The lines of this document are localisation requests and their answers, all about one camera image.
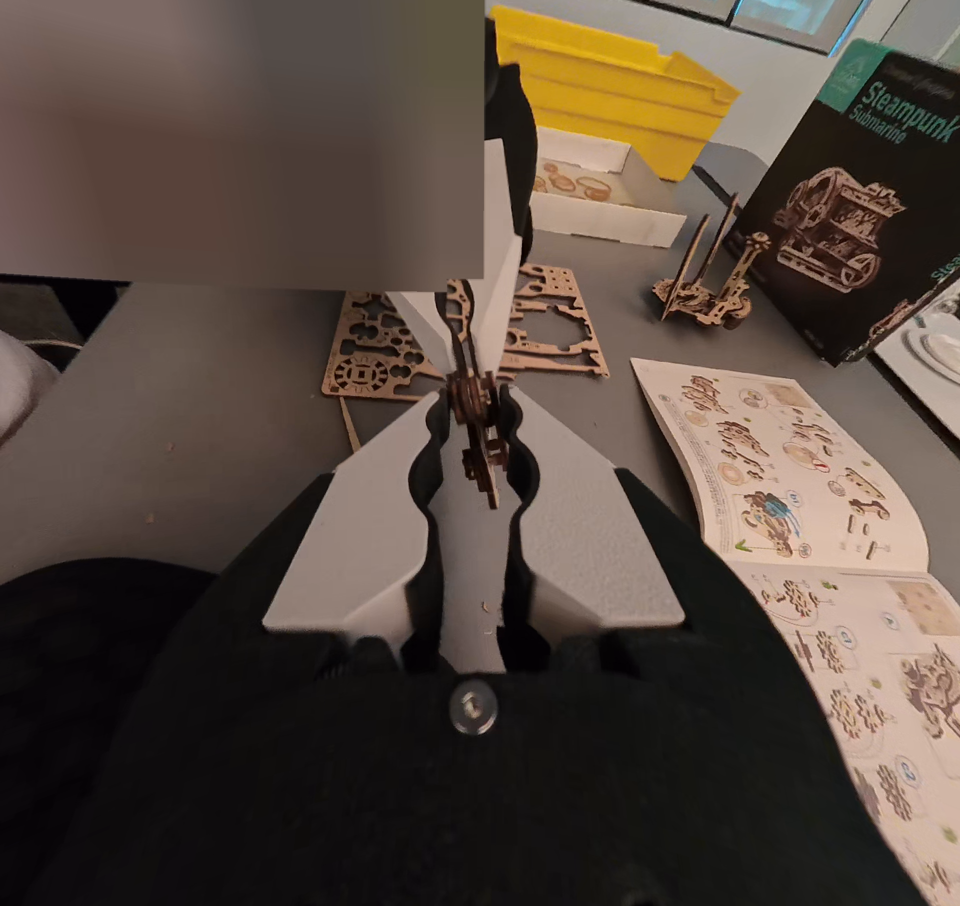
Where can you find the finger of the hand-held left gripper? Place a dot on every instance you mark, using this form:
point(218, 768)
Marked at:
point(496, 261)
point(420, 321)

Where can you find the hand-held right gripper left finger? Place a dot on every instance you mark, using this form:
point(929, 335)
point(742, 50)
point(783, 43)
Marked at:
point(352, 546)

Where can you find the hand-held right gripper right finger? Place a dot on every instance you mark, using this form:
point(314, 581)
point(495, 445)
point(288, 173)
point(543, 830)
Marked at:
point(592, 546)

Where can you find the small wooden gear assembly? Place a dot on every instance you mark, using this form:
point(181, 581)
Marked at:
point(480, 434)

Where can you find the partly built wooden model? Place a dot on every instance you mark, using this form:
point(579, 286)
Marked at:
point(705, 299)

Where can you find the black model kit box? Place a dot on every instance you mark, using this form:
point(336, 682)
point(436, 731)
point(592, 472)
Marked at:
point(840, 246)

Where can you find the pile of tan rubber bands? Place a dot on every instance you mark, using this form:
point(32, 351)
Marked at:
point(577, 183)

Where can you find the wooden sheet with gear cutouts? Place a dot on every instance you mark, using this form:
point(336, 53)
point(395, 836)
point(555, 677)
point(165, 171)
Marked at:
point(360, 377)

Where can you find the yellow plastic bin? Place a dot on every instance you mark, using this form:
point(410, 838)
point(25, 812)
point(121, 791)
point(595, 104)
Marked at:
point(600, 89)

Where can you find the white cardboard tray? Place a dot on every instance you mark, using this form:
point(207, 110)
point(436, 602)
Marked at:
point(600, 220)

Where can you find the thin wooden stick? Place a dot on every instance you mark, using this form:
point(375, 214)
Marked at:
point(350, 426)

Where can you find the illustrated instruction booklet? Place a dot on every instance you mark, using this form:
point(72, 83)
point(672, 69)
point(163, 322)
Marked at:
point(787, 471)

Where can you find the black textured pad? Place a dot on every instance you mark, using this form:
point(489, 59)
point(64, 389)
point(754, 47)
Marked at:
point(75, 696)

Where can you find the person's white shirt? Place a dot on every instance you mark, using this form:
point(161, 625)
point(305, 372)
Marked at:
point(22, 389)

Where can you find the white flat box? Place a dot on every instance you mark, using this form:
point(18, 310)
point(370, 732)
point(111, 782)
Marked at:
point(930, 366)

